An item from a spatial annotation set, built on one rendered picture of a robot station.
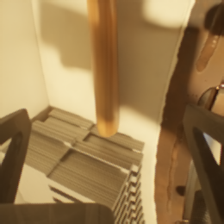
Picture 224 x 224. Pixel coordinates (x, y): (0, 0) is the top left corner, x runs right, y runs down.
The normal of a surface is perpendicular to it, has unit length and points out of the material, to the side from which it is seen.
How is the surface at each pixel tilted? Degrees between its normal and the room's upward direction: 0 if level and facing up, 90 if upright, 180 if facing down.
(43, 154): 90
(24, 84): 90
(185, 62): 0
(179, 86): 0
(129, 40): 0
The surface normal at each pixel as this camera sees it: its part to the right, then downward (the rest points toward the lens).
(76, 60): -0.44, 0.54
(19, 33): 0.90, 0.32
